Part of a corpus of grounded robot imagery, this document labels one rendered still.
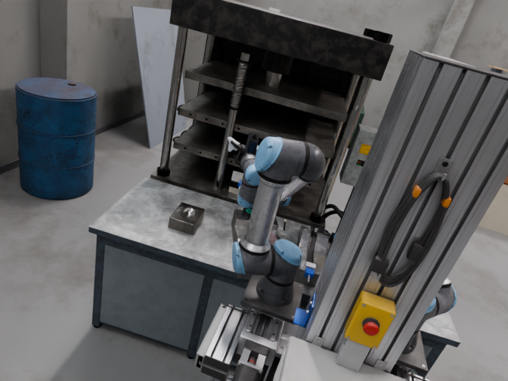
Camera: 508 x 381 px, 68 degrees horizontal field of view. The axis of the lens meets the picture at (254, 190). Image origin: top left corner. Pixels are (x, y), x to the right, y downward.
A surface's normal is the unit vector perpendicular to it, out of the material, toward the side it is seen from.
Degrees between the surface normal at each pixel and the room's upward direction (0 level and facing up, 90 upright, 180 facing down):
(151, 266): 90
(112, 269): 90
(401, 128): 90
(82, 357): 0
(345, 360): 90
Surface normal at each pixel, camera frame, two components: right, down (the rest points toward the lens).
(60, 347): 0.23, -0.87
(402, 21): -0.25, 0.39
